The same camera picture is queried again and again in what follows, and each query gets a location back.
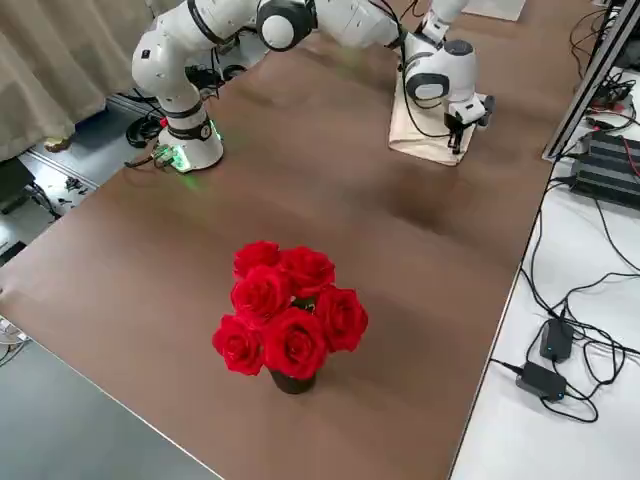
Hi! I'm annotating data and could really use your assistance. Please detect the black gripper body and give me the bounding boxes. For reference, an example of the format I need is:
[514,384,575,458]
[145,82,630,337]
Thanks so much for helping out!
[477,94,497,131]

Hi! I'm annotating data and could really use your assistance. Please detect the beige tablecloth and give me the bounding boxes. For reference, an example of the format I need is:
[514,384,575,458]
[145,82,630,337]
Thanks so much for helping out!
[388,74,476,167]

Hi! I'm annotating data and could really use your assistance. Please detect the black finned power brick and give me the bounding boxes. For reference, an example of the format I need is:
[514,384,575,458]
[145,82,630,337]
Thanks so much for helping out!
[579,130,640,174]
[568,157,640,207]

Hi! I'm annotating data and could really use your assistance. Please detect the red artificial rose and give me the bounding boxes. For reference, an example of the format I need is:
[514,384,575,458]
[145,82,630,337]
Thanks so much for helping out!
[229,265,296,326]
[232,240,281,279]
[313,287,370,353]
[212,313,265,377]
[277,245,336,291]
[262,307,330,381]

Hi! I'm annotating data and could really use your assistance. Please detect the black power adapter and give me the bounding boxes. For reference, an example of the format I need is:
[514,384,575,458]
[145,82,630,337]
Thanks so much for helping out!
[514,360,569,403]
[538,318,575,364]

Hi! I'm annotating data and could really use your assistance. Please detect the black flower vase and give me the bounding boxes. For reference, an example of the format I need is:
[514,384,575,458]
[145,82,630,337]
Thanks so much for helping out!
[268,367,319,396]

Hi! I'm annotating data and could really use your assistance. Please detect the beige curtain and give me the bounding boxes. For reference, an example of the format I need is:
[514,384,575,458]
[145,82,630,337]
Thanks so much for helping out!
[0,0,166,164]

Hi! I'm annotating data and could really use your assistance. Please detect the black floor box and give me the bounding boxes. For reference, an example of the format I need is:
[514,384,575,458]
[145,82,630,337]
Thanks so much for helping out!
[0,159,34,214]

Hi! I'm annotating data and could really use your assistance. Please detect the aluminium frame post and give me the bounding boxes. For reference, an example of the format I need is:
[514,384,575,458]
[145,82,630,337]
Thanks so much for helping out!
[542,0,640,162]

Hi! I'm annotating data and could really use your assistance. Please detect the black table cable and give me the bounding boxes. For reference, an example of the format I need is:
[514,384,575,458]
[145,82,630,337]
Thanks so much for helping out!
[559,271,640,319]
[519,175,574,321]

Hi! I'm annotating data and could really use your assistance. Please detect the red wire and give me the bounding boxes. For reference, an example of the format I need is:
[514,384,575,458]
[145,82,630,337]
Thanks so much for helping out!
[587,94,637,126]

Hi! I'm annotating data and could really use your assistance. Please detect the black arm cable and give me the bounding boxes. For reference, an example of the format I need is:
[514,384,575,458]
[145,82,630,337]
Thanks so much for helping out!
[182,0,454,144]

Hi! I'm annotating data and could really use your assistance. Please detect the black coiled cable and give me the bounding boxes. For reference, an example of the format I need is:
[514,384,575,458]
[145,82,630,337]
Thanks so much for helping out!
[124,112,164,149]

